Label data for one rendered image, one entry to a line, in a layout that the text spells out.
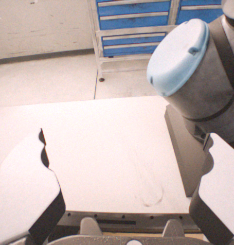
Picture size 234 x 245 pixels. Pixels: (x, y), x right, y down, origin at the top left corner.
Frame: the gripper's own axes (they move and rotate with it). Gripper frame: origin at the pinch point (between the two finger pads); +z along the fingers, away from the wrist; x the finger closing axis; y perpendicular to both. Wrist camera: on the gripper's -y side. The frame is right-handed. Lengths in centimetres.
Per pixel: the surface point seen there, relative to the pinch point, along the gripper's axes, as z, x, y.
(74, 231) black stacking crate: -0.7, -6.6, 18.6
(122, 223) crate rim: -2.8, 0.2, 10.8
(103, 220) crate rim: -2.5, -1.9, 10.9
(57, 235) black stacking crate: -3.4, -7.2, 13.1
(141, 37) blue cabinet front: 170, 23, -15
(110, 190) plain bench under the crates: 13.3, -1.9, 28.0
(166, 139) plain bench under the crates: 27.4, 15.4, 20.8
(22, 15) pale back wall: 240, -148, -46
